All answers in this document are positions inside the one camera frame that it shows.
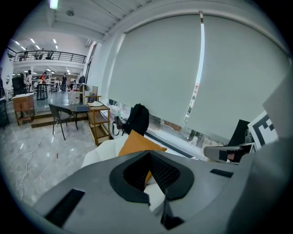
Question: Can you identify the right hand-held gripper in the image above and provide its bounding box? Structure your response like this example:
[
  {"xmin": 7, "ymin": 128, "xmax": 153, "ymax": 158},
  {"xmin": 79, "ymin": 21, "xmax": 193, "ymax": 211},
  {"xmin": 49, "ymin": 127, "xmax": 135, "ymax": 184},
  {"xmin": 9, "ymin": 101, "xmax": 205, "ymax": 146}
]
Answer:
[{"xmin": 203, "ymin": 111, "xmax": 280, "ymax": 164}]

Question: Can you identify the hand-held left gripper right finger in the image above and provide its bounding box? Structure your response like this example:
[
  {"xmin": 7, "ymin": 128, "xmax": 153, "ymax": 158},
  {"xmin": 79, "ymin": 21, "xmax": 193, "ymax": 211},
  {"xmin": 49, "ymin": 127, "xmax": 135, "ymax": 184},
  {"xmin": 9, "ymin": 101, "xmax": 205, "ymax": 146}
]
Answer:
[{"xmin": 149, "ymin": 150, "xmax": 237, "ymax": 234}]

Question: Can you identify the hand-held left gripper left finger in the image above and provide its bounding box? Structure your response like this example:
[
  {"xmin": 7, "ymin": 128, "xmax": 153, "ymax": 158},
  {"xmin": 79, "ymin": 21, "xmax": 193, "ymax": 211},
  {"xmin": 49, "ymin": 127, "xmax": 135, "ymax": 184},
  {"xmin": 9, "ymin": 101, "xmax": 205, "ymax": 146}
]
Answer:
[{"xmin": 33, "ymin": 149, "xmax": 166, "ymax": 234}]

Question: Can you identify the orange cushion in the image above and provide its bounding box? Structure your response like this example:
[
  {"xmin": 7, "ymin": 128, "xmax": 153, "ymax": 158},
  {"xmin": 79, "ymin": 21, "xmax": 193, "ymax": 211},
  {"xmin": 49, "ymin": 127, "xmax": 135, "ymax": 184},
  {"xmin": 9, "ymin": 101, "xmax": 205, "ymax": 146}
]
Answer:
[{"xmin": 118, "ymin": 129, "xmax": 168, "ymax": 186}]

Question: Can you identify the white round sofa chair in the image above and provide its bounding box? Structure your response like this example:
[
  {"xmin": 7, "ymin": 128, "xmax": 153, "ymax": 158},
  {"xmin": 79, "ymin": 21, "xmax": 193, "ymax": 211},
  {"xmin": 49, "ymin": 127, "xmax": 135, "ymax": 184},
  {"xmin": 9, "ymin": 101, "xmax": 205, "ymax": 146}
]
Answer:
[{"xmin": 81, "ymin": 134, "xmax": 200, "ymax": 212}]

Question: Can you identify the wooden shelf rack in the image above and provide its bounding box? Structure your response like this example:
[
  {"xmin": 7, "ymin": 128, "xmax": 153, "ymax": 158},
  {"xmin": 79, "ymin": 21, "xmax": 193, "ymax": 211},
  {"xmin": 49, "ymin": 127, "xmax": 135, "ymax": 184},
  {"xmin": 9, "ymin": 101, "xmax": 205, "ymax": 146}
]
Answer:
[{"xmin": 87, "ymin": 103, "xmax": 112, "ymax": 147}]

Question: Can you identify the small dark handbag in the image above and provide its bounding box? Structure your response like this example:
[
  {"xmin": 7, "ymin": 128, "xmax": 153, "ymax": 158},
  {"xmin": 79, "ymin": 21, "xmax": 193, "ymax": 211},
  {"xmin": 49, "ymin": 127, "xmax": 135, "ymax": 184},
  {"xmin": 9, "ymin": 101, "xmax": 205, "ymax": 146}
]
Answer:
[{"xmin": 112, "ymin": 115, "xmax": 125, "ymax": 137}]

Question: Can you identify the white plastic bag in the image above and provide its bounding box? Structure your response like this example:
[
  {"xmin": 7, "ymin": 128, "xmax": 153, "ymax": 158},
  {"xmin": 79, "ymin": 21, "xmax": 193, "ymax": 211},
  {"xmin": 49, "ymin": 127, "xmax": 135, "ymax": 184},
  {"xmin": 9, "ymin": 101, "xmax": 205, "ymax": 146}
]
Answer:
[{"xmin": 107, "ymin": 102, "xmax": 122, "ymax": 120}]

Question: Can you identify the black backpack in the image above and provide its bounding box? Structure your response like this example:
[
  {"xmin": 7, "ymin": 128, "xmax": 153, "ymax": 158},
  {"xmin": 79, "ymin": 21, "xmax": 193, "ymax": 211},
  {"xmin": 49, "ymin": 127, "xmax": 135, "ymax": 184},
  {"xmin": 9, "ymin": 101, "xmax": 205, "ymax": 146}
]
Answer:
[{"xmin": 122, "ymin": 103, "xmax": 150, "ymax": 137}]

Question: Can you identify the small blue-top table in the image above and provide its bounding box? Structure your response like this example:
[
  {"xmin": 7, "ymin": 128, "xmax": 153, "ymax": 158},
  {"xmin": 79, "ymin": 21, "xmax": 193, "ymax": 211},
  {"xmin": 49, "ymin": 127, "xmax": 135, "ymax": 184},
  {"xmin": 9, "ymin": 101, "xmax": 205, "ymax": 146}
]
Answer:
[{"xmin": 75, "ymin": 104, "xmax": 90, "ymax": 120}]

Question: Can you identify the grey roller blind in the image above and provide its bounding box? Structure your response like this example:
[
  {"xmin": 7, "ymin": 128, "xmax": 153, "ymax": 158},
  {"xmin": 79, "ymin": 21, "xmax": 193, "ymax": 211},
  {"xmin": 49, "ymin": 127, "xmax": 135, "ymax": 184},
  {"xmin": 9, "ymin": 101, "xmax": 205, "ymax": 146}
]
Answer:
[
  {"xmin": 107, "ymin": 14, "xmax": 205, "ymax": 129},
  {"xmin": 183, "ymin": 14, "xmax": 289, "ymax": 144}
]

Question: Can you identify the dark wicker chair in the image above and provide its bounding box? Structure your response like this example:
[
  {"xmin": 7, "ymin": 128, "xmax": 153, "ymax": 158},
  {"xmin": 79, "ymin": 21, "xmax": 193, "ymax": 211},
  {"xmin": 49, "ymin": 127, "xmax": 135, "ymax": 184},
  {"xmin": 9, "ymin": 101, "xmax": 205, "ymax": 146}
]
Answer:
[{"xmin": 48, "ymin": 103, "xmax": 79, "ymax": 141}]

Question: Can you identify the wooden step platform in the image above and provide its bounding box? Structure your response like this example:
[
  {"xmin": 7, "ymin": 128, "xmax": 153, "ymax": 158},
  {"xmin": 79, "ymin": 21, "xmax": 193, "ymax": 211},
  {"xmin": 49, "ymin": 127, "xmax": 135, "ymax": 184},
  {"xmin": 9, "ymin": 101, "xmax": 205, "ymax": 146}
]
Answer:
[{"xmin": 30, "ymin": 110, "xmax": 90, "ymax": 129}]

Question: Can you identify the white desk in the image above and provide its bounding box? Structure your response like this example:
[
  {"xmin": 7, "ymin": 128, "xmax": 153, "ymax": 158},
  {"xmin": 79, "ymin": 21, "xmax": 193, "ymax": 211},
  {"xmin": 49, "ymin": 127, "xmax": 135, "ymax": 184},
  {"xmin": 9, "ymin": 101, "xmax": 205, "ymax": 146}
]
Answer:
[{"xmin": 68, "ymin": 82, "xmax": 88, "ymax": 105}]

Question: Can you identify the wooden cabinet with white top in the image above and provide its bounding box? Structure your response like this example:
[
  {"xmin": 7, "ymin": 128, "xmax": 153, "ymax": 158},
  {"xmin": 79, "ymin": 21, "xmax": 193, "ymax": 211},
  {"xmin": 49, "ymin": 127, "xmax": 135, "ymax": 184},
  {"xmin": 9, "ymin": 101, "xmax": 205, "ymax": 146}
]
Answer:
[{"xmin": 12, "ymin": 93, "xmax": 36, "ymax": 127}]

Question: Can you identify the black office chair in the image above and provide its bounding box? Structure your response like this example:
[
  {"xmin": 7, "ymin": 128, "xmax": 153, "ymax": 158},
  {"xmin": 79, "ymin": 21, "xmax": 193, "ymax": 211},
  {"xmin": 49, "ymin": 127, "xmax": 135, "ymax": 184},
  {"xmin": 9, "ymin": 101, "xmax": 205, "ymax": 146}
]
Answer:
[{"xmin": 11, "ymin": 76, "xmax": 26, "ymax": 97}]

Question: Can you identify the black balcony railing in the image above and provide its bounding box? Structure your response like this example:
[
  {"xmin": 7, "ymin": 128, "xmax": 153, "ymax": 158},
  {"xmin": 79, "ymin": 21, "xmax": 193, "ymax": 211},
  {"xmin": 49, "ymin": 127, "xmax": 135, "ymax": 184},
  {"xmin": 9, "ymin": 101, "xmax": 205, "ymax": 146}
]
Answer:
[{"xmin": 6, "ymin": 46, "xmax": 87, "ymax": 64}]

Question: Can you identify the group of ceiling lights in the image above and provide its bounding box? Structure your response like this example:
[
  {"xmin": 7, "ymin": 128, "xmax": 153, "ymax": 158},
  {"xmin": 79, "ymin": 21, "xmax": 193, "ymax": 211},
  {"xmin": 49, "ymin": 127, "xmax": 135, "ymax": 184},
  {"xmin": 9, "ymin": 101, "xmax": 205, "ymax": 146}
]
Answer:
[{"xmin": 13, "ymin": 0, "xmax": 72, "ymax": 74}]

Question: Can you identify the black-frame high table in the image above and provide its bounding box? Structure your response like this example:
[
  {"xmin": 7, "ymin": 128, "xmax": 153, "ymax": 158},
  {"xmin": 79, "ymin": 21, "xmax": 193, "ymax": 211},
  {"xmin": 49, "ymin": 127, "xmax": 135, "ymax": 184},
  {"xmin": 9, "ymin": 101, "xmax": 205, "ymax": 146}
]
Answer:
[{"xmin": 36, "ymin": 83, "xmax": 49, "ymax": 101}]

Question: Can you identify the black-frame work table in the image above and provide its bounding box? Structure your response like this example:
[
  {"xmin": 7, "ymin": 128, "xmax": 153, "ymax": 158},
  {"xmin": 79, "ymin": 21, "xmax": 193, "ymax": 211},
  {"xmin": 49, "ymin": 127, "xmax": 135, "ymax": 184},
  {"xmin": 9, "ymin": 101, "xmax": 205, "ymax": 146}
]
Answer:
[{"xmin": 0, "ymin": 96, "xmax": 11, "ymax": 130}]

